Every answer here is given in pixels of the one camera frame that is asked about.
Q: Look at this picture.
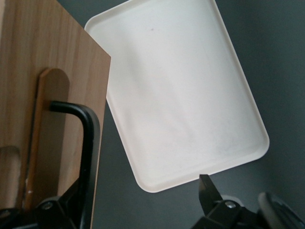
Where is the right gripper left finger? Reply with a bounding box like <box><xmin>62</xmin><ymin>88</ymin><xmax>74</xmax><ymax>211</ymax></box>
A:
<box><xmin>35</xmin><ymin>178</ymin><xmax>84</xmax><ymax>229</ymax></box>

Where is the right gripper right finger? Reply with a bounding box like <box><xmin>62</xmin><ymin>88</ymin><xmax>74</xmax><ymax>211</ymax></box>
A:
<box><xmin>192</xmin><ymin>174</ymin><xmax>244</xmax><ymax>229</ymax></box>

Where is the black metal drawer handle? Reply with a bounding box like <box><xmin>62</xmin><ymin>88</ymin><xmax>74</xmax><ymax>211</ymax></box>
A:
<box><xmin>49</xmin><ymin>100</ymin><xmax>101</xmax><ymax>229</ymax></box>

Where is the wooden drawer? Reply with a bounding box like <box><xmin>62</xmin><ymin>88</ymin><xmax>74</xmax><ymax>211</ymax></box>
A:
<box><xmin>0</xmin><ymin>0</ymin><xmax>112</xmax><ymax>229</ymax></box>

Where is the cream plastic tray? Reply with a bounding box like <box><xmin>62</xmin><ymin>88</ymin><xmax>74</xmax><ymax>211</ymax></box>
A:
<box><xmin>84</xmin><ymin>0</ymin><xmax>270</xmax><ymax>194</ymax></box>

